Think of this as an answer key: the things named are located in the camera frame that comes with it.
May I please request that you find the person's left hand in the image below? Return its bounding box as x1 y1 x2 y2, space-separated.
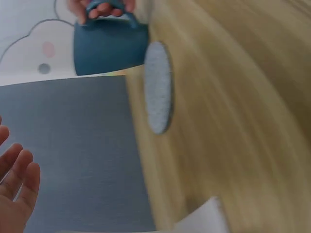
0 116 41 233

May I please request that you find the person's right hand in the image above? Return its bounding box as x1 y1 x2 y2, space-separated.
67 0 136 25

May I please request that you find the blue ceramic mug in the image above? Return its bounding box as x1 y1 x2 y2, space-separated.
72 0 150 77

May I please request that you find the round grey felt coaster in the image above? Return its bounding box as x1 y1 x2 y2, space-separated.
143 40 175 135

